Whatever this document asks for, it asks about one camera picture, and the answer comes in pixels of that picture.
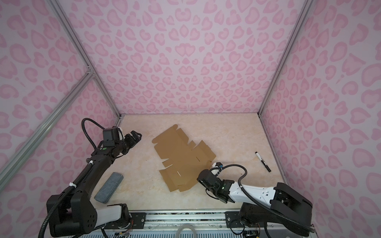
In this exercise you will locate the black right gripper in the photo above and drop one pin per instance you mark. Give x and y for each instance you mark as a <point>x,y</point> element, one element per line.
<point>199,180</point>

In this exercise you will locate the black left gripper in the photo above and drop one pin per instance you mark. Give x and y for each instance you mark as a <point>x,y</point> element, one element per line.
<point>132,142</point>

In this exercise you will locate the brown cardboard paper box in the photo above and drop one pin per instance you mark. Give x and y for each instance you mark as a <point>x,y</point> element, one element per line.
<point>183,159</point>

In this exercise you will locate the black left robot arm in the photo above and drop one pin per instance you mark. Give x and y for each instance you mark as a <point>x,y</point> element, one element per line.
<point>71,213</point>

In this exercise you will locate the black marker pen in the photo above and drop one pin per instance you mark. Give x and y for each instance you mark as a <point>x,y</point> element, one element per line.
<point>263,162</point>

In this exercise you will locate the grey whiteboard eraser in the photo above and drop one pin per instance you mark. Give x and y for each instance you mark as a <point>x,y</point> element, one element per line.
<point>109,188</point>

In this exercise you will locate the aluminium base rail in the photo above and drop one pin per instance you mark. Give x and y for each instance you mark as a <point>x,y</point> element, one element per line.
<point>199,223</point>

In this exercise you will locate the diagonal aluminium frame bar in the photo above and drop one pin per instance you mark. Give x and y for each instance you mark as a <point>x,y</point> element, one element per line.
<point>20,157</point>

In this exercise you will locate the aluminium frame post left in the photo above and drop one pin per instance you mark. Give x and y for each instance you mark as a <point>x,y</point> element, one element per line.
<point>63,19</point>

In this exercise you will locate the aluminium frame post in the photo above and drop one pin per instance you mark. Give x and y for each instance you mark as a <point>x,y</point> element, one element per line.
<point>63,19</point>
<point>301,20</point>

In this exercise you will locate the aluminium frame post right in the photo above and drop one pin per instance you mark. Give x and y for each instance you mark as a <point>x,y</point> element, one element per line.
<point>301,20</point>

